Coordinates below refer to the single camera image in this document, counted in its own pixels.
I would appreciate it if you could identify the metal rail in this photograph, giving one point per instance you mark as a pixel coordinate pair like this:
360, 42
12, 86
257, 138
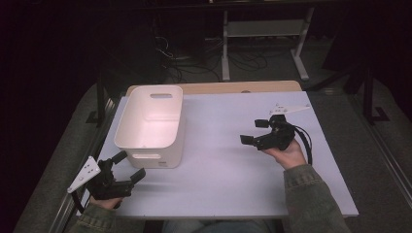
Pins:
64, 207
388, 155

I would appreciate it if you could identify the person's right hand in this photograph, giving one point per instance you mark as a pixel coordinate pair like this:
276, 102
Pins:
290, 157

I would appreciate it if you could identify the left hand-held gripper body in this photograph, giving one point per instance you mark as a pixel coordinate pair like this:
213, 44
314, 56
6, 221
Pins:
108, 188

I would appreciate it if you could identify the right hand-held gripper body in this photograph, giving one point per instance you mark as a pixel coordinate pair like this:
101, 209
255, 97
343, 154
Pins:
278, 136

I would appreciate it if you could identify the black metal stand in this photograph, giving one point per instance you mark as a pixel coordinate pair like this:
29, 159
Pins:
101, 97
368, 97

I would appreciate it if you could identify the white metal stand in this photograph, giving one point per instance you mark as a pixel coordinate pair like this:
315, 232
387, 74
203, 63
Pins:
265, 28

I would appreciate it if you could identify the white plastic storage bin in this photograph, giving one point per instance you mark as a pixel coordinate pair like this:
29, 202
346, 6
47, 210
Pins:
152, 129

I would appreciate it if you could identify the person's left hand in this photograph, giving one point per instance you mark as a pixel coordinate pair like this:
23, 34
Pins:
107, 203

